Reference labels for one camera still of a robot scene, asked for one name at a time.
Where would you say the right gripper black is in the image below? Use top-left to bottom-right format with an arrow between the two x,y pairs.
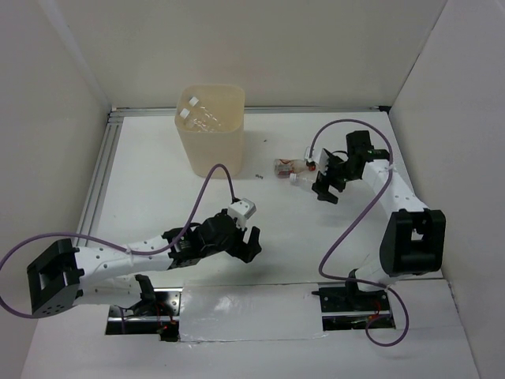
312,151 -> 359,205

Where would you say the clear bottle white cap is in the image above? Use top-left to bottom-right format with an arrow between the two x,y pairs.
289,171 -> 316,192
179,108 -> 224,132

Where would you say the small bottle red cap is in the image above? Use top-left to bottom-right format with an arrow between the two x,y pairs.
274,159 -> 316,178

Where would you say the clear bottle diagonal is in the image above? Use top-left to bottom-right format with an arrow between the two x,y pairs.
189,96 -> 225,130

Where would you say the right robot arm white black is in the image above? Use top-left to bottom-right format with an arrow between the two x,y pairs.
312,130 -> 446,310

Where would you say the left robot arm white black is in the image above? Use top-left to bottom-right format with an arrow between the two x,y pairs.
27,209 -> 262,318

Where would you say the beige plastic bin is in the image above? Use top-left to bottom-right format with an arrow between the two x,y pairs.
174,84 -> 245,177

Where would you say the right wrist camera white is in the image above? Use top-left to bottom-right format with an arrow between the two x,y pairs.
304,146 -> 332,174

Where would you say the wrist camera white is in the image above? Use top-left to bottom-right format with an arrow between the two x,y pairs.
304,146 -> 332,174
227,198 -> 256,231

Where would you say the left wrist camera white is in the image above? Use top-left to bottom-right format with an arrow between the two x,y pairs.
227,198 -> 256,231

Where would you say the aluminium frame rail back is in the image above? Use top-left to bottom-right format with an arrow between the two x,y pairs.
109,105 -> 391,118

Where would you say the aluminium frame rail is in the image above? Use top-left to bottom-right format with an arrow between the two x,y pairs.
109,105 -> 391,118
77,111 -> 124,236

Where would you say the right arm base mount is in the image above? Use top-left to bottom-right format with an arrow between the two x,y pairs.
311,270 -> 395,332

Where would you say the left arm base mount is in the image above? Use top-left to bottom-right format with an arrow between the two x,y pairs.
105,274 -> 182,343

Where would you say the aluminium frame rail left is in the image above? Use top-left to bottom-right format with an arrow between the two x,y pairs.
77,111 -> 124,236

